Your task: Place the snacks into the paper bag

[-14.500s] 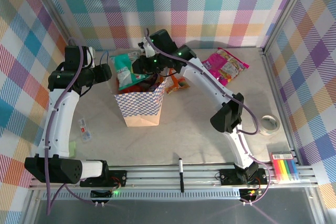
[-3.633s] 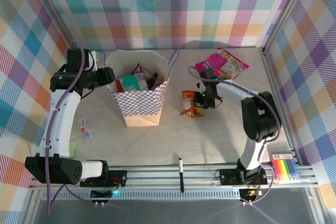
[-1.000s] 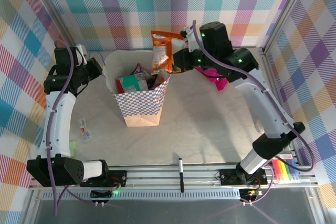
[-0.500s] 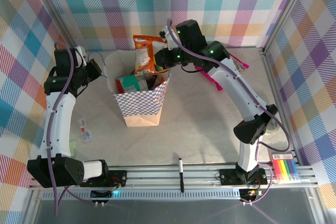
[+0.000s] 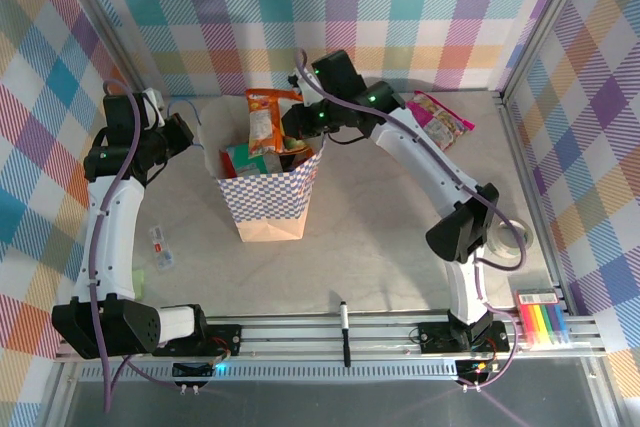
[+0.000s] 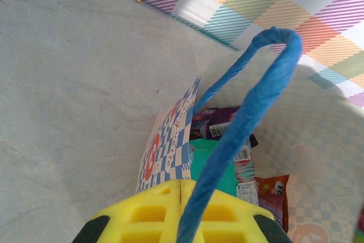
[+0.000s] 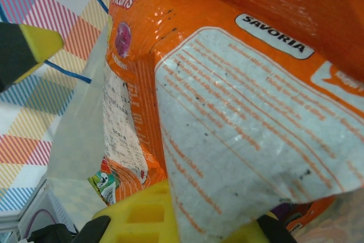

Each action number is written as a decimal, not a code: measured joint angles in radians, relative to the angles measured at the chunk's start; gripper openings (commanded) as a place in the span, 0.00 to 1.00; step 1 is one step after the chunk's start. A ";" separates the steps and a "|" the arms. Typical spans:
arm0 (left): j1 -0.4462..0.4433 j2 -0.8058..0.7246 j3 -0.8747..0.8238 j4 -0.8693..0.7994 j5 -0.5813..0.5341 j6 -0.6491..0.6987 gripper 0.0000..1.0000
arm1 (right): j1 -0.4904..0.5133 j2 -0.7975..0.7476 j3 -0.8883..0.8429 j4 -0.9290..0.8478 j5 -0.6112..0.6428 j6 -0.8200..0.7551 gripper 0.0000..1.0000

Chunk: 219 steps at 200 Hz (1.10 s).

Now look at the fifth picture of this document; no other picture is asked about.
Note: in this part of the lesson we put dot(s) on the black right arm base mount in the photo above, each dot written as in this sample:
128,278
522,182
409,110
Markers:
435,337

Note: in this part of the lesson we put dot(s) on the aluminium table edge rail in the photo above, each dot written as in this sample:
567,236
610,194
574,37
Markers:
522,157

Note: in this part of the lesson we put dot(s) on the pink snack bag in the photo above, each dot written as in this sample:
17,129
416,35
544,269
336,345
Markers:
440,117

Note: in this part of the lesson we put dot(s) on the black marker pen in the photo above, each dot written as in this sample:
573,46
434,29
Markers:
345,332

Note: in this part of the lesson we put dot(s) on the blue checkered paper bag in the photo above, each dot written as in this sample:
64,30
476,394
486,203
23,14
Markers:
270,202

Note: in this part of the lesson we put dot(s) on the teal snack bag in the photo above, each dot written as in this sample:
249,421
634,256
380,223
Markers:
250,159

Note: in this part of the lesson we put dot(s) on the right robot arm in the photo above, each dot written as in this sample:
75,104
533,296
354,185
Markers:
425,162

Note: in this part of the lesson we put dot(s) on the clear plastic packet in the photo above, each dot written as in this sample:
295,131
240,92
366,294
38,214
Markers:
161,247

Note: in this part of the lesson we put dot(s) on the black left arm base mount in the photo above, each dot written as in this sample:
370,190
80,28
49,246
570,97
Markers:
220,339

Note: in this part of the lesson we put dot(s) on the small controller board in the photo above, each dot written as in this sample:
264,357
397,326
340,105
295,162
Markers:
480,368
192,371

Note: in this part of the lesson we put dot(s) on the masking tape roll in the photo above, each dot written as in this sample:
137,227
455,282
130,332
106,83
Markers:
500,247

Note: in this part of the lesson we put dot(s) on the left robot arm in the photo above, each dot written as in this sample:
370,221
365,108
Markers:
112,237

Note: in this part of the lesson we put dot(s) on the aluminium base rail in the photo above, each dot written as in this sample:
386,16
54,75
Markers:
310,337

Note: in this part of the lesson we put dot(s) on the orange green snack bag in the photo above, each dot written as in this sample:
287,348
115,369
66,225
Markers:
262,122

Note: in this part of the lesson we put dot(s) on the aluminium corner frame post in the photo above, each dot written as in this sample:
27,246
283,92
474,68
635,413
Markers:
550,12
95,17

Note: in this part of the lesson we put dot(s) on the rainbow marker pack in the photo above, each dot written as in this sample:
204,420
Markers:
542,322

